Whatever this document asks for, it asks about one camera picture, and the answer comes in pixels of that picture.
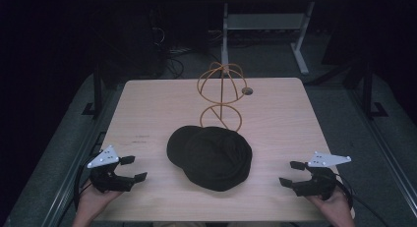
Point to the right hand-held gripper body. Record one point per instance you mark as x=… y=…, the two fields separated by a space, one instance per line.
x=316 y=184

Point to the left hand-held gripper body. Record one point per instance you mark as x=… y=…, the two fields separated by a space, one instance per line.
x=109 y=182

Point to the black cap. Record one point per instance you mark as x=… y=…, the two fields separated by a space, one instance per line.
x=211 y=158

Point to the person's left hand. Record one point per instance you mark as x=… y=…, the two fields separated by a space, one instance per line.
x=90 y=202

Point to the person's right hand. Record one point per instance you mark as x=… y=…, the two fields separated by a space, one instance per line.
x=334 y=207

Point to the black metal stand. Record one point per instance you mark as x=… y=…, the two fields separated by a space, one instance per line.
x=368 y=89
x=97 y=89

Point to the white metal desk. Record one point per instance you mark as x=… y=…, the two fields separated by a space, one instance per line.
x=265 y=21

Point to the metal frame rail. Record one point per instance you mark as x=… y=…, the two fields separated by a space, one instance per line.
x=70 y=184
x=387 y=155

